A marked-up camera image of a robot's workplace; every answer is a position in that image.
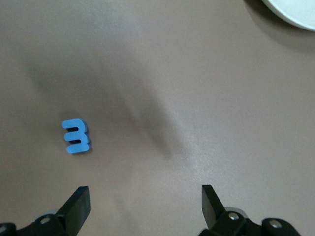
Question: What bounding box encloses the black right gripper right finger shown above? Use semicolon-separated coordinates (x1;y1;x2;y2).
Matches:
198;184;302;236

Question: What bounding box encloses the brown table cover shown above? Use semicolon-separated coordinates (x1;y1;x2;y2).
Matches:
0;0;315;236

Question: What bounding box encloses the blue foam letter m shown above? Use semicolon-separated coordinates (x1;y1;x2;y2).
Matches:
61;118;92;155

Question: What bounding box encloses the beige round plate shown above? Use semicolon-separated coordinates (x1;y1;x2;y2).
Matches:
260;0;315;31

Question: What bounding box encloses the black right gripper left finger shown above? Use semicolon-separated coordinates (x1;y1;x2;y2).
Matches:
0;186;91;236

